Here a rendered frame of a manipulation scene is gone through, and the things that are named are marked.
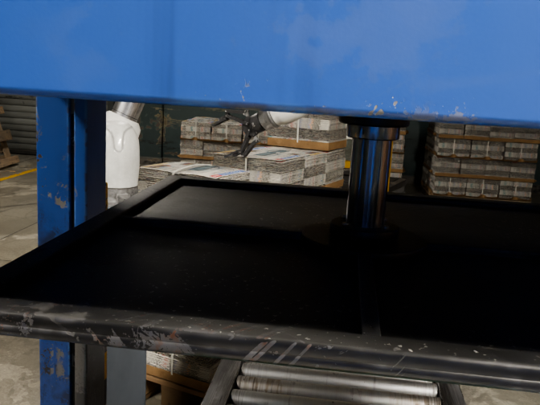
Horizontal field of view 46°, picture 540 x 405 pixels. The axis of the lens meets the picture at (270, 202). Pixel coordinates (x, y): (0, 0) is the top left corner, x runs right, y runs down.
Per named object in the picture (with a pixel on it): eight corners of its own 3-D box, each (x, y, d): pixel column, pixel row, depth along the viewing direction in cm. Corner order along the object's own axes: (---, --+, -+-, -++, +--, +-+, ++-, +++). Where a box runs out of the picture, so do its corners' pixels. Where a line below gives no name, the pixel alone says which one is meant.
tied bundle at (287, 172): (210, 200, 321) (211, 153, 316) (239, 191, 347) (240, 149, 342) (278, 210, 305) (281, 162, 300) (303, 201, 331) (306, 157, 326)
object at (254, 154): (212, 154, 317) (212, 152, 317) (240, 149, 342) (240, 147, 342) (279, 162, 301) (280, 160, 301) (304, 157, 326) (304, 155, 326)
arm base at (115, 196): (100, 210, 209) (100, 193, 208) (82, 196, 228) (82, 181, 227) (153, 206, 219) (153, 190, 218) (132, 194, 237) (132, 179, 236)
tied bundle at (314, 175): (239, 191, 347) (240, 149, 342) (264, 185, 373) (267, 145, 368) (302, 202, 330) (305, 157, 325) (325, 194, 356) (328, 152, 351)
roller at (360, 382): (238, 378, 154) (239, 358, 153) (438, 400, 148) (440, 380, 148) (234, 387, 149) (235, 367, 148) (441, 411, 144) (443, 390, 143)
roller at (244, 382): (233, 390, 147) (234, 370, 146) (442, 415, 142) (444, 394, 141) (229, 401, 142) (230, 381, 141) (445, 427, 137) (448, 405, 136)
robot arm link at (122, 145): (93, 189, 214) (93, 122, 209) (88, 179, 230) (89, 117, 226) (142, 188, 219) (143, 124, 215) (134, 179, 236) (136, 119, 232)
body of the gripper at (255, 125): (255, 110, 246) (235, 120, 250) (263, 131, 245) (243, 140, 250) (263, 110, 252) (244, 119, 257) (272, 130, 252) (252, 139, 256)
